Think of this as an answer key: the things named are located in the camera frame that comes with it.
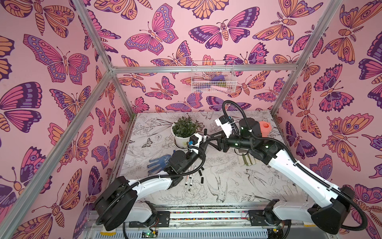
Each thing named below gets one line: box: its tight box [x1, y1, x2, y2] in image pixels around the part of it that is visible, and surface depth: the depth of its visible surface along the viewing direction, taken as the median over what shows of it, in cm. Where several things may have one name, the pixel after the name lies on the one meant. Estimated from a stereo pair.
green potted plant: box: [172, 116, 198, 138], surface depth 91 cm
